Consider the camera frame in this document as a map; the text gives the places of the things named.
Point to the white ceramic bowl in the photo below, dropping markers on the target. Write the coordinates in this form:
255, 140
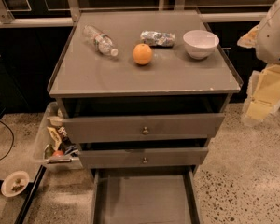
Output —
199, 44

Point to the grey middle drawer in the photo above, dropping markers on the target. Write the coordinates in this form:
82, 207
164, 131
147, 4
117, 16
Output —
152, 157

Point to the grey drawer cabinet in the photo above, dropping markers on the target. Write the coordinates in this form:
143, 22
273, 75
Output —
86, 83

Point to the yellow snack packet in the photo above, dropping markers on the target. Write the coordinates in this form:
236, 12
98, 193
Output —
56, 138

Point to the white plate with leftovers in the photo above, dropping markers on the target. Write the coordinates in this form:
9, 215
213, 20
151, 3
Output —
15, 184

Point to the metal railing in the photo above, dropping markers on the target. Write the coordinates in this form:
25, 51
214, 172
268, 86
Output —
48, 12

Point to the small red fruit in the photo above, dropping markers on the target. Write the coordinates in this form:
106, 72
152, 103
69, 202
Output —
58, 153

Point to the clear plastic storage bin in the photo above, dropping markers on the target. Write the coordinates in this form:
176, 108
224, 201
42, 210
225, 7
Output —
42, 142

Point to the clear plastic water bottle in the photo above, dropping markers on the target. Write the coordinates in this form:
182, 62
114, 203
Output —
100, 41

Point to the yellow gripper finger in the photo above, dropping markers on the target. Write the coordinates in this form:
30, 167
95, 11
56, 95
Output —
249, 39
263, 95

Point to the grey top drawer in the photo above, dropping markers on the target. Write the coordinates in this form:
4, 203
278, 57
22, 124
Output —
142, 128

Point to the orange fruit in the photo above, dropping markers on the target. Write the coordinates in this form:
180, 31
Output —
142, 54

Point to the grey drawer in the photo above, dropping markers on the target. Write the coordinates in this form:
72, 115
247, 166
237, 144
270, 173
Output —
152, 157
160, 195
142, 128

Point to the grey bottom drawer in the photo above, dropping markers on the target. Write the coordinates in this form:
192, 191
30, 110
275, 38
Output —
160, 195

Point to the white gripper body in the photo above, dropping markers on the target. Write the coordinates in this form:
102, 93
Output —
274, 36

